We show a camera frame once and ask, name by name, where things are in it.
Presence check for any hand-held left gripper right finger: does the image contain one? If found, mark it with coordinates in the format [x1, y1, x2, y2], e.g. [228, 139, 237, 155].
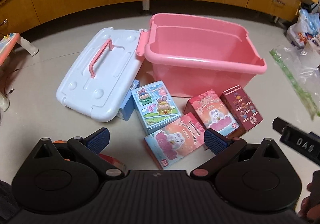
[190, 128, 288, 182]

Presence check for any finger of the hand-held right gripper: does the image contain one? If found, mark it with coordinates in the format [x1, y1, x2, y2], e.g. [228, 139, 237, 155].
[272, 117, 288, 136]

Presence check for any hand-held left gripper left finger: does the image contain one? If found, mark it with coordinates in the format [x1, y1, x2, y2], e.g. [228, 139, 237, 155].
[32, 127, 126, 181]

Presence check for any pink blue bear toy box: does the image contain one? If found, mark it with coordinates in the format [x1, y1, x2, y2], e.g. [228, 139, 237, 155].
[144, 112, 208, 170]

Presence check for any dark red toy box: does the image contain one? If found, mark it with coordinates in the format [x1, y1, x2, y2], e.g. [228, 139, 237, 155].
[220, 85, 263, 132]

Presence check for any small blue box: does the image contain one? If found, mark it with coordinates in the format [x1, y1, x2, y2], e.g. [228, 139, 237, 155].
[117, 79, 140, 122]

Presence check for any blue cartoon figure toy box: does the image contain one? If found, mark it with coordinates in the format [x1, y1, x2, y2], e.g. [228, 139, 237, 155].
[131, 81, 182, 136]

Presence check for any white lid with pink handle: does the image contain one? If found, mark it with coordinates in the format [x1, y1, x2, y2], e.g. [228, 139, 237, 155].
[55, 27, 148, 123]

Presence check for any pink plastic storage bin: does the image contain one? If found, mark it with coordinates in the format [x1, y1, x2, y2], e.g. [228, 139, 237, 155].
[136, 13, 267, 98]

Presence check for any person's right hand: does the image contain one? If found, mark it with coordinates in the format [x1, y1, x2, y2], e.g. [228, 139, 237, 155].
[299, 171, 320, 218]

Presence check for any red orange box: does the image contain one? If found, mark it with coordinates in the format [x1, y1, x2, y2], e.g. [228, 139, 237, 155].
[54, 140, 127, 169]

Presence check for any clear bag with green edge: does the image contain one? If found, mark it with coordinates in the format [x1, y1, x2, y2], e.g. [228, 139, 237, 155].
[269, 47, 320, 118]

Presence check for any white printed plastic bag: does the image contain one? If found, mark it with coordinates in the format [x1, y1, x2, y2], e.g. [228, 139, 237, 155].
[286, 9, 320, 52]

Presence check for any dark cloth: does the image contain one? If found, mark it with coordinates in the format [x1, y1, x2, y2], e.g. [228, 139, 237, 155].
[0, 180, 19, 214]

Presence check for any thin cable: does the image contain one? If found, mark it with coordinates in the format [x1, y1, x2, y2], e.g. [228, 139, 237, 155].
[0, 65, 28, 96]

